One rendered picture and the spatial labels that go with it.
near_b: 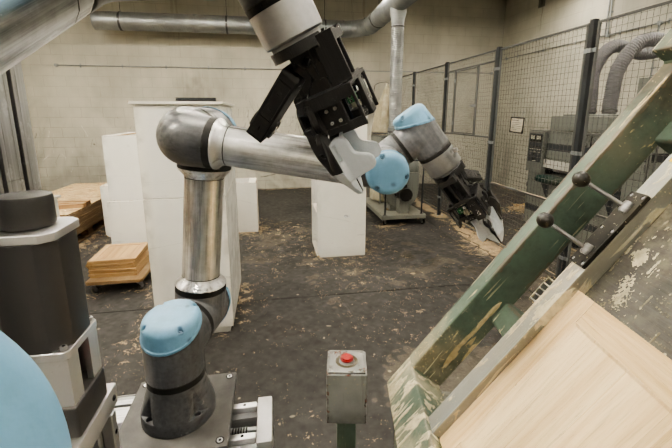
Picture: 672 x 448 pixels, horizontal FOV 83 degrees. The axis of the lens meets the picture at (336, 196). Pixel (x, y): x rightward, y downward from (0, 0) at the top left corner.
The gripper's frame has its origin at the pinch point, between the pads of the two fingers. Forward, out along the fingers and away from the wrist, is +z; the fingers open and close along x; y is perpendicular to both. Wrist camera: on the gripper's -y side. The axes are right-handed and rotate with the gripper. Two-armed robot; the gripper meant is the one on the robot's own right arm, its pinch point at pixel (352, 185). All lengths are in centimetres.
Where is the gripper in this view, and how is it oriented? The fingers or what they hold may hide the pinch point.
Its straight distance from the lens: 53.8
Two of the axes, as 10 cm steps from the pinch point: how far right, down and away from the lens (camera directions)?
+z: 4.4, 8.1, 3.8
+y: 8.6, -2.5, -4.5
